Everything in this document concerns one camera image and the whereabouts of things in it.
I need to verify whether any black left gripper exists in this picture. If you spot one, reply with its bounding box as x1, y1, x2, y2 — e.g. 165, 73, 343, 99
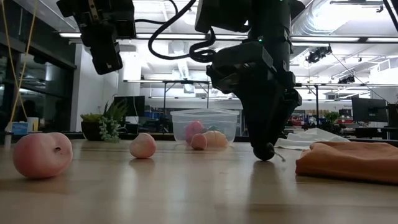
56, 0, 136, 76

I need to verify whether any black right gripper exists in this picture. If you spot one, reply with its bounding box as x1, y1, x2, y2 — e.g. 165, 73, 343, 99
206, 42, 302, 156

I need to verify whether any black toy cherry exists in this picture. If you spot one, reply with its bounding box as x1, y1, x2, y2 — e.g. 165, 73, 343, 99
253, 142, 286, 162

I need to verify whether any pink toy peach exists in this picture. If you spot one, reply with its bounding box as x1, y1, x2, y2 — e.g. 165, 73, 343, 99
129, 132, 157, 159
12, 131, 74, 179
190, 133, 208, 151

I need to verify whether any red toy tomato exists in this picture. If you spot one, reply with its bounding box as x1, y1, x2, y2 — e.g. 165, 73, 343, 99
185, 120, 206, 142

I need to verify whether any clear plastic tupperware container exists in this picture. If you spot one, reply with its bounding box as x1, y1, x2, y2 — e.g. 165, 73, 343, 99
170, 108, 240, 147

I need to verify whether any white folded cloth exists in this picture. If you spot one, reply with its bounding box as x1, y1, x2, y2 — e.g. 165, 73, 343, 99
275, 128, 351, 151

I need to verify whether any black computer monitor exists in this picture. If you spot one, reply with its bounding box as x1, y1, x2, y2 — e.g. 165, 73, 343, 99
113, 95, 146, 118
351, 97, 388, 123

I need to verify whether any orange toy mandarin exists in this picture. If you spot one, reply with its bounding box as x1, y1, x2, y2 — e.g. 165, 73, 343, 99
203, 129, 229, 149

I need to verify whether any green background plant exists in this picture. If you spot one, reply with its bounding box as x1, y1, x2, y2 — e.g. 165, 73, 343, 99
323, 111, 341, 131

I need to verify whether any succulent plant in dark pot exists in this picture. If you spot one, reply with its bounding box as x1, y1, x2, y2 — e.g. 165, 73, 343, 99
80, 99, 130, 144

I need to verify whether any orange folded cloth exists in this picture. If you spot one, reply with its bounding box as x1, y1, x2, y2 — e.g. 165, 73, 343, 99
295, 141, 398, 185

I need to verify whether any blue box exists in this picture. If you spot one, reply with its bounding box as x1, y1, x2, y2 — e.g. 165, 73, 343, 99
11, 121, 29, 136

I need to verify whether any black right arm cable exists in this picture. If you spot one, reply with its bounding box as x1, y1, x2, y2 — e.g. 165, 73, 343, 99
148, 0, 218, 62

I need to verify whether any black ceiling camera rig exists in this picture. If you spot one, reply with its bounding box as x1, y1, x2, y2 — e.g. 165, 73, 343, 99
305, 45, 333, 65
338, 74, 356, 85

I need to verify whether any yellow cable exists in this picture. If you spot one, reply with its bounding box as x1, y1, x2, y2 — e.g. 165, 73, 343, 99
0, 0, 39, 124

